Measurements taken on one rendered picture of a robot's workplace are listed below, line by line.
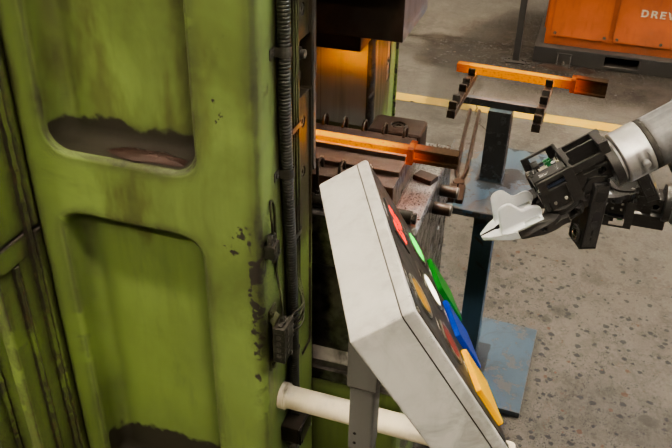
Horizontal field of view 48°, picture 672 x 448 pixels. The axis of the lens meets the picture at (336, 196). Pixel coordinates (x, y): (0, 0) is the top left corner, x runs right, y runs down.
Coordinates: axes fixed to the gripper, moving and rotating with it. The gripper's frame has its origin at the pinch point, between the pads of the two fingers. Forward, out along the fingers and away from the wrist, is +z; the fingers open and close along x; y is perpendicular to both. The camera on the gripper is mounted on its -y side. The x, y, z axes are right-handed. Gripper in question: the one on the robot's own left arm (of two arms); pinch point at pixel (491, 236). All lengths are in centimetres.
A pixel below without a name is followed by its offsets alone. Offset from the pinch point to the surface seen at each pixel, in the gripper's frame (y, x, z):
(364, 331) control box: 17.5, 26.4, 16.4
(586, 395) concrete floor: -128, -69, -2
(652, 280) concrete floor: -152, -123, -43
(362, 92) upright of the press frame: -4, -74, 11
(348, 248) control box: 17.5, 11.2, 16.0
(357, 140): -2, -50, 15
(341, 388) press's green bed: -48, -36, 46
